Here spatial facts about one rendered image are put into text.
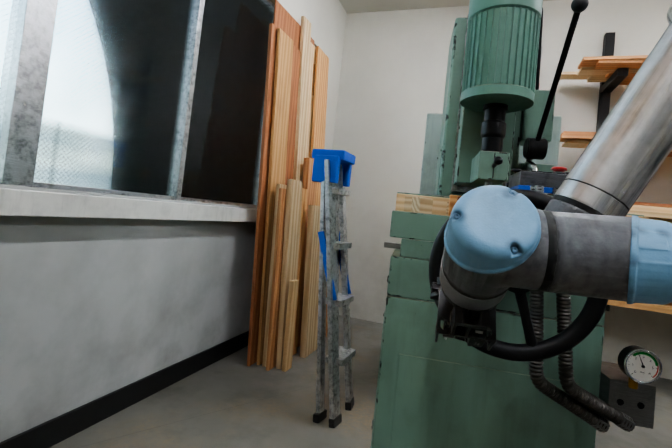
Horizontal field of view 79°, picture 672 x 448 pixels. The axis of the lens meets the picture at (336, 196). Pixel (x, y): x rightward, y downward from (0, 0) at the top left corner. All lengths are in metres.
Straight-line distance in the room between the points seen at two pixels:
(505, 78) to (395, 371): 0.72
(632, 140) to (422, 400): 0.67
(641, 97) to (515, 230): 0.27
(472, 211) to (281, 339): 2.07
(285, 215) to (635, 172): 1.94
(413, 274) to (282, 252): 1.47
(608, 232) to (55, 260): 1.53
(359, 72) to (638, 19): 2.11
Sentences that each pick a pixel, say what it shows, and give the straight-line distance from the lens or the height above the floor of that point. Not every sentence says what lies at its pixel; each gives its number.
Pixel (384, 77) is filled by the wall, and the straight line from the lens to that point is 3.75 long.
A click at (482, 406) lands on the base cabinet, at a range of 1.01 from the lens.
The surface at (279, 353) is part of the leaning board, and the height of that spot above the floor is 0.08.
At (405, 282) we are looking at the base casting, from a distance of 0.93.
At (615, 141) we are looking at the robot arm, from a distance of 0.56.
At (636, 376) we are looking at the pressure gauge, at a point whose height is 0.64.
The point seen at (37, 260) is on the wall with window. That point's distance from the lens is 1.60.
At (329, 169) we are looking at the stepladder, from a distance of 1.80.
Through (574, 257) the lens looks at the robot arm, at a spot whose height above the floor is 0.86.
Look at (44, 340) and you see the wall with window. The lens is 1.70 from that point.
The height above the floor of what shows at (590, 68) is 2.01.
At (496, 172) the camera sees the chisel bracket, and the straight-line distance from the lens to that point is 1.06.
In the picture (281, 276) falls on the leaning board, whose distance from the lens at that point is 2.32.
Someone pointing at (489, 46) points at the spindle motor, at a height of 1.32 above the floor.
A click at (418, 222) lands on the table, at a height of 0.88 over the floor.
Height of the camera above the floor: 0.88
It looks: 2 degrees up
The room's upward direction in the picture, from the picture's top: 6 degrees clockwise
